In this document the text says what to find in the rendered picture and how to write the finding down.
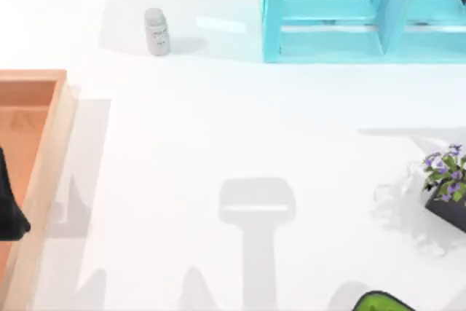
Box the green and black object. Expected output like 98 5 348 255
351 290 416 311

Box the grey bottle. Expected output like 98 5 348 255
143 7 171 57

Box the shallow salmon-coloured box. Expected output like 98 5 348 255
0 69 79 311

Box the black pot with purple flowers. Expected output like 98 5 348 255
422 143 466 234

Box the light blue rack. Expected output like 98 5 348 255
261 0 466 64

